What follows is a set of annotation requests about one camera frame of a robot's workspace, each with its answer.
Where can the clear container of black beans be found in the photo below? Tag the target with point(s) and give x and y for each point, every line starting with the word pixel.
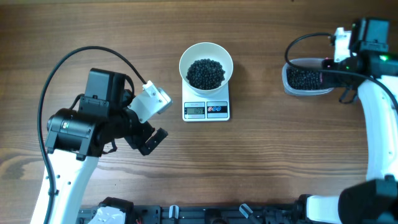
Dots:
pixel 302 82

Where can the white bowl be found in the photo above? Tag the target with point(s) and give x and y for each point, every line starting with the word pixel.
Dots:
pixel 206 68

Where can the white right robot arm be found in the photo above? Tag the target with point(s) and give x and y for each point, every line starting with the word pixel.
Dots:
pixel 366 66

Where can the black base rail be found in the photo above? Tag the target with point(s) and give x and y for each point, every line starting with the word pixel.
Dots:
pixel 155 214

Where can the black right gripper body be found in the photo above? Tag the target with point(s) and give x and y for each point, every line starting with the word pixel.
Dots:
pixel 330 79

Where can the white digital kitchen scale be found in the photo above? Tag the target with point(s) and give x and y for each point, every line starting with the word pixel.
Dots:
pixel 205 108

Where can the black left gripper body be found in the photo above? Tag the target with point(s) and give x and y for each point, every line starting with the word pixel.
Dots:
pixel 135 132

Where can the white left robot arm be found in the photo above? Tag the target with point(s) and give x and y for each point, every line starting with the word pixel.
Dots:
pixel 76 139

